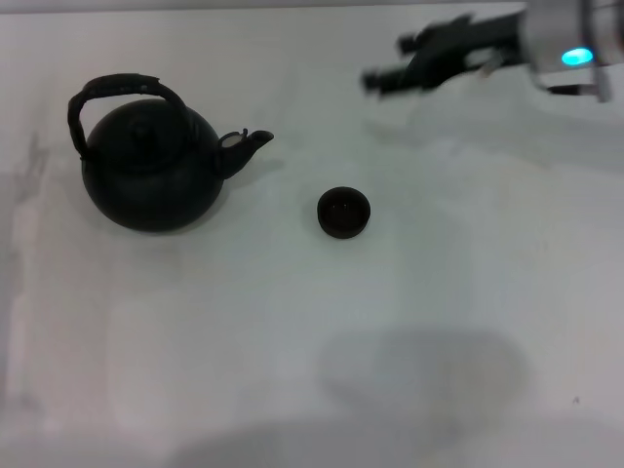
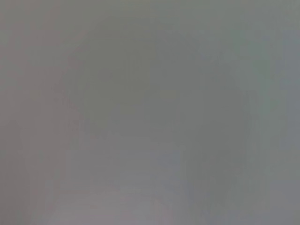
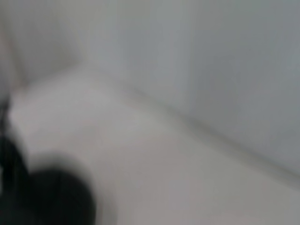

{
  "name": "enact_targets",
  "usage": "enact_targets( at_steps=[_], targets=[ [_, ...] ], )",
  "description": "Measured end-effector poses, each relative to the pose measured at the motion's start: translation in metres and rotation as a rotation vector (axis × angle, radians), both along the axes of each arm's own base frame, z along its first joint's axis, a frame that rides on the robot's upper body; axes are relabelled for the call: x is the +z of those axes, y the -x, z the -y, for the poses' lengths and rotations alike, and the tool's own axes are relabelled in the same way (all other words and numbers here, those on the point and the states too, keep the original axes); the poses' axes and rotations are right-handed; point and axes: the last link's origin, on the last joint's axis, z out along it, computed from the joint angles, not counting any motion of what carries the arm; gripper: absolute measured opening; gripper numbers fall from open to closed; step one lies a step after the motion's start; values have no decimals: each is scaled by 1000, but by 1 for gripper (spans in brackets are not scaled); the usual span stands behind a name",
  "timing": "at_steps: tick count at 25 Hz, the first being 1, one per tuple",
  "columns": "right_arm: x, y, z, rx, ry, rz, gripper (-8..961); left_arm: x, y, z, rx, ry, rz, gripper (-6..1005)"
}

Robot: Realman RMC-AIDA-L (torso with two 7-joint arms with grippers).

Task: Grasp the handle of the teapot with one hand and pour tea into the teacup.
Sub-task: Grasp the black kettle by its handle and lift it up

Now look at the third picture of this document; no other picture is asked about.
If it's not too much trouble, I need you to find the small black teacup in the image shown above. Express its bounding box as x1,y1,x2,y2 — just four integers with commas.
22,153,98,225

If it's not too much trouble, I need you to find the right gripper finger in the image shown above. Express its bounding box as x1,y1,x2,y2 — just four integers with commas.
0,93,30,211

